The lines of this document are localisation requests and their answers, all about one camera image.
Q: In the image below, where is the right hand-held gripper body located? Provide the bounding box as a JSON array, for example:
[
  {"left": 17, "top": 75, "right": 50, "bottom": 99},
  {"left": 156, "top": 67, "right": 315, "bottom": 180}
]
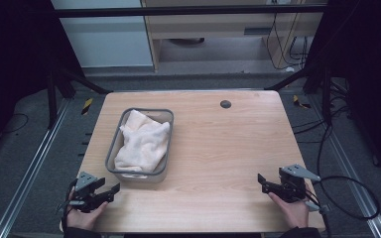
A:
[{"left": 277, "top": 164, "right": 330, "bottom": 213}]

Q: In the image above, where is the person's right hand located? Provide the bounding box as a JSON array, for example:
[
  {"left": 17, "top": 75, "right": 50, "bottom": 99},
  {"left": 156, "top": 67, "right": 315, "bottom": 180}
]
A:
[{"left": 267, "top": 190, "right": 312, "bottom": 230}]

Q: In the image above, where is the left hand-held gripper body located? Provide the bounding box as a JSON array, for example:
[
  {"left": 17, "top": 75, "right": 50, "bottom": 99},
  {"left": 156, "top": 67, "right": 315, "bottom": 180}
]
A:
[{"left": 57, "top": 171, "right": 109, "bottom": 214}]

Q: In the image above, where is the grey plastic bin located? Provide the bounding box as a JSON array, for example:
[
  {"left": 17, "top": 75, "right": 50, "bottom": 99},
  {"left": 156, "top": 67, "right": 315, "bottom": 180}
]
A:
[{"left": 104, "top": 107, "right": 176, "bottom": 184}]

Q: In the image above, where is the black metal stand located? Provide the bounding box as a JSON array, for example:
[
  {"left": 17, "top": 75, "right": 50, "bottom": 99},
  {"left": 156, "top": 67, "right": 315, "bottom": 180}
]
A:
[
  {"left": 45, "top": 64, "right": 114, "bottom": 131},
  {"left": 263, "top": 64, "right": 334, "bottom": 127}
]

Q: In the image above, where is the thin black floor cable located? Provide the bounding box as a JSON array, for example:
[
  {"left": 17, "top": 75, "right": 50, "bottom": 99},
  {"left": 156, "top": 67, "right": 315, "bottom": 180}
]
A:
[{"left": 0, "top": 112, "right": 30, "bottom": 135}]

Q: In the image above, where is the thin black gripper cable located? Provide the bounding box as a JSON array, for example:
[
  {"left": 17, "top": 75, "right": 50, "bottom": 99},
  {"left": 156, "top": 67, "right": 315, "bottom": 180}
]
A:
[{"left": 60, "top": 178, "right": 79, "bottom": 233}]

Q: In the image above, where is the white towel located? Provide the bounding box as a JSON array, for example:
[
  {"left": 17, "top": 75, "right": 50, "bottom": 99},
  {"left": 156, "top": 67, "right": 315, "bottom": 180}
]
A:
[{"left": 113, "top": 109, "right": 172, "bottom": 174}]

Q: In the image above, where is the light wooden desk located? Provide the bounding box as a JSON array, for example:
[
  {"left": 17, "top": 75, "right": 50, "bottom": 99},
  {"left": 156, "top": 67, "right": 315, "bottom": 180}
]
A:
[{"left": 140, "top": 0, "right": 329, "bottom": 73}]

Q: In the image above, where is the aluminium floor rail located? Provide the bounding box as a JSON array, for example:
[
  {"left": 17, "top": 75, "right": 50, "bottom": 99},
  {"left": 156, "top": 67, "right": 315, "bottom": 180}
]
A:
[
  {"left": 310, "top": 94, "right": 381, "bottom": 238},
  {"left": 0, "top": 98, "right": 71, "bottom": 238}
]

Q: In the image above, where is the person's left hand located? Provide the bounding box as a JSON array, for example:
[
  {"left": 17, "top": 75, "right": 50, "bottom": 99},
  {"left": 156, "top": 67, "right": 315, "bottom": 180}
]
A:
[{"left": 65, "top": 199, "right": 109, "bottom": 232}]

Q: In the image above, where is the black gripper cable with loop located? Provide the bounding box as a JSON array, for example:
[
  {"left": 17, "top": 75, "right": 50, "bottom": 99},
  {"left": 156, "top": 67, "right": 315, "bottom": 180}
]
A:
[{"left": 316, "top": 124, "right": 381, "bottom": 238}]

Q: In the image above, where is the bundle of black hanging cables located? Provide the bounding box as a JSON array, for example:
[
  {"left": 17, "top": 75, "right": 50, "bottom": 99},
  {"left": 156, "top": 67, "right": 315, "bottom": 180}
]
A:
[{"left": 265, "top": 12, "right": 311, "bottom": 71}]

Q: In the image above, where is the black horizontal frame bar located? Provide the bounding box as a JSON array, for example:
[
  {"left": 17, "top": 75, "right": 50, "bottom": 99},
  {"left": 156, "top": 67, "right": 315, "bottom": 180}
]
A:
[{"left": 54, "top": 4, "right": 329, "bottom": 19}]

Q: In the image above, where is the white cabinet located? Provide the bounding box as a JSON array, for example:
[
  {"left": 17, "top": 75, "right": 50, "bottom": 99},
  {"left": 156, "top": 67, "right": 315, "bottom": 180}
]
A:
[{"left": 50, "top": 0, "right": 155, "bottom": 69}]

